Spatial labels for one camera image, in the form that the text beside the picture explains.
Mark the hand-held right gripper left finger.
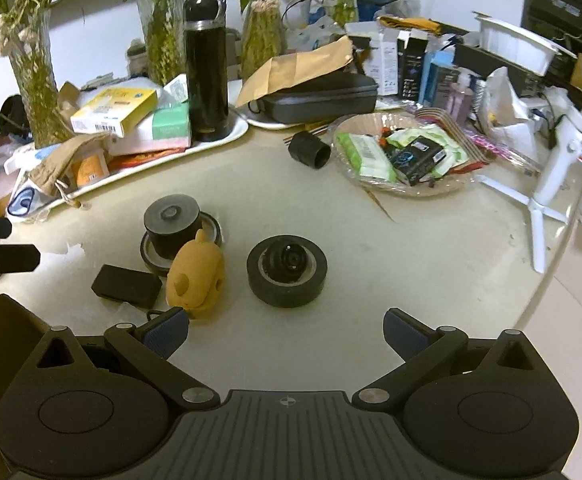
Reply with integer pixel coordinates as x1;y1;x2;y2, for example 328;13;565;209
21;306;220;414

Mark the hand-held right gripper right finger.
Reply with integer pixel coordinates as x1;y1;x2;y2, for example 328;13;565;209
352;308;548;408

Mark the small black rectangular box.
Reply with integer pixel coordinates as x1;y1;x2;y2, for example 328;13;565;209
91;264;163;310

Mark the yellow duck toy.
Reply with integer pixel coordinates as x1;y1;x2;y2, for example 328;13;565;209
166;228;224;320

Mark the black cylinder with lid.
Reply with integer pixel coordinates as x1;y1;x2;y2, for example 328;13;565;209
143;193;202;261

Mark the thin brown tape ring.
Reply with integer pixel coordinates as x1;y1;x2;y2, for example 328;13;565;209
140;212;222;275

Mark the thick black tape roll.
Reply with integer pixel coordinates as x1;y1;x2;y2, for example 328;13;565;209
246;234;328;308

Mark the black round lens cap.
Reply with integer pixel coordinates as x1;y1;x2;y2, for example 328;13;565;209
265;242;312;284

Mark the large glass vase with bamboo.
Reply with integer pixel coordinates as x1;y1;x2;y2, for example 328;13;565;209
0;0;74;147

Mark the clear glass bowl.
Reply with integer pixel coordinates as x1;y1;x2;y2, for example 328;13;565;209
331;112;482;196

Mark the red flat packet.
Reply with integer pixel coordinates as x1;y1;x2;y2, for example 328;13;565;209
108;152;172;171

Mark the yellow cardboard box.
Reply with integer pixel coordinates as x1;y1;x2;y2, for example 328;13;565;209
70;87;160;137

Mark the black foil packet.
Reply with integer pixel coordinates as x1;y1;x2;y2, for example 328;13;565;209
389;135;447;185

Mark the green wipes pack with barcode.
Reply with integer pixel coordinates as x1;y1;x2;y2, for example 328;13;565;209
334;132;397;181

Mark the green and white wipes pack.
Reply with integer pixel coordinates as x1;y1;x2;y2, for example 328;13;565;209
385;124;468;172

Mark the short black tube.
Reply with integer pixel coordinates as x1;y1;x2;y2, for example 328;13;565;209
288;131;332;169

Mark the long white oval tray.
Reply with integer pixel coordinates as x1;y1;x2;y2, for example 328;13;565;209
8;109;250;222

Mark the green tissue pack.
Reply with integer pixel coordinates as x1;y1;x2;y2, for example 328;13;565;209
151;102;192;149

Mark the white gimbal tripod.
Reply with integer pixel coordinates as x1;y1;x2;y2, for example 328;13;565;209
475;109;582;274

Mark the pink pump bottle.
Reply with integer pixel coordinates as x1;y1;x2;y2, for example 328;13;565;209
445;67;472;117

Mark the black hard case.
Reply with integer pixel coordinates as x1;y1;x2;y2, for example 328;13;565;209
247;73;378;125

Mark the white plastic bag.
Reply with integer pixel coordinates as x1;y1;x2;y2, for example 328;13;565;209
480;66;572;157

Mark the blue carton box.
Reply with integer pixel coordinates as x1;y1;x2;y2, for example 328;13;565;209
420;52;460;107

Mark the ribbed glass vase with bamboo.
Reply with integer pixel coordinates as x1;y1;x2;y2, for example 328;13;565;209
106;0;206;87

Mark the black carton box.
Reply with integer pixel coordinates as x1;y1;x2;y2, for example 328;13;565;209
398;29;430;102

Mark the black thermos bottle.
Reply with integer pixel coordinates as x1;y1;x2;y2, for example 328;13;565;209
184;0;230;142

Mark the white carton box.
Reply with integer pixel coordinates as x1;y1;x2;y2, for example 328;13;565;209
365;27;402;97

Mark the brown paper envelope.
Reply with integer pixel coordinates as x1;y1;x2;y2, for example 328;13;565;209
235;35;355;109

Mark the narrow glass vase with bamboo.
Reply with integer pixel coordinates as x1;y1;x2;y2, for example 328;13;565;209
231;0;292;81

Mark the white plastic food container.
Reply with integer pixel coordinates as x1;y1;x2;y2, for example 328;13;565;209
474;14;578;77

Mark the brown drawstring pouch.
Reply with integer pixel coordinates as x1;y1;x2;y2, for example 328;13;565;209
28;133;112;197

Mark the rainbow ribbon cable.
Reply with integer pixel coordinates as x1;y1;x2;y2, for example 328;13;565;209
415;107;488;162

